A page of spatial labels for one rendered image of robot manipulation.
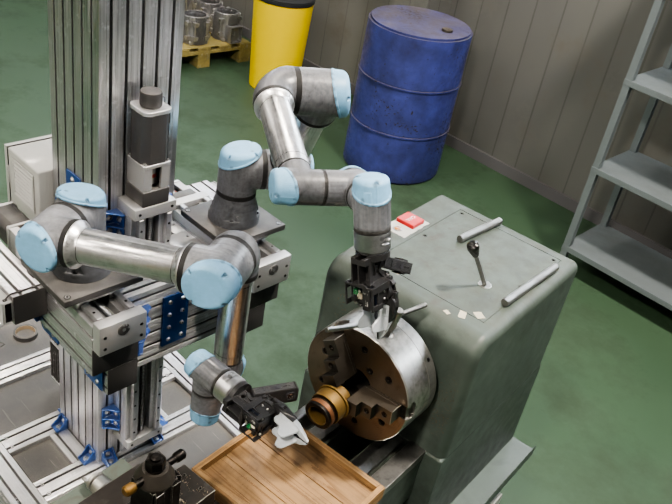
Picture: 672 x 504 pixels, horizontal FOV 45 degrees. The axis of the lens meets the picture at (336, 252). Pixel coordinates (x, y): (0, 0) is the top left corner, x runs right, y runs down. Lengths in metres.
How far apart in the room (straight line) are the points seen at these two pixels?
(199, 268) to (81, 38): 0.72
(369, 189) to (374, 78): 3.58
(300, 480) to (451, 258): 0.72
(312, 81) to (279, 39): 4.24
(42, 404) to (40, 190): 0.97
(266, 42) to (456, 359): 4.50
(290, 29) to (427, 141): 1.52
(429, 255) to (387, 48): 2.91
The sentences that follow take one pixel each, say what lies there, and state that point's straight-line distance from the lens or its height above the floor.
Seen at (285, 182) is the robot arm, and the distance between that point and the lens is 1.60.
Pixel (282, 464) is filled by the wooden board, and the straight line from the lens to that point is 2.06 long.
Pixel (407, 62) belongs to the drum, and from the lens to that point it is 4.98.
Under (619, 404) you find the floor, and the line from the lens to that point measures 4.07.
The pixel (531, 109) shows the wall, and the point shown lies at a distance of 5.62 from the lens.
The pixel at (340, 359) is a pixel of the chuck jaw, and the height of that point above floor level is 1.16.
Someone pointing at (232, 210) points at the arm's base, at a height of 1.22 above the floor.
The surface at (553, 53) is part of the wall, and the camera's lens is 5.49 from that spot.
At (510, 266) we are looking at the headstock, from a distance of 2.28.
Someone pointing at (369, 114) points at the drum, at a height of 0.43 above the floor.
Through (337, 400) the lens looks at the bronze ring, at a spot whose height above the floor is 1.11.
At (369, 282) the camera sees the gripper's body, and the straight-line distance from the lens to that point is 1.61.
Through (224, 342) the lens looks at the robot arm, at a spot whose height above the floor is 1.11.
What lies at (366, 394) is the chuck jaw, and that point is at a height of 1.10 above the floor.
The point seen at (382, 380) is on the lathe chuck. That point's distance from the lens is 1.94.
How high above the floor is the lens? 2.41
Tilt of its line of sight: 32 degrees down
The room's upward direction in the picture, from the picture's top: 11 degrees clockwise
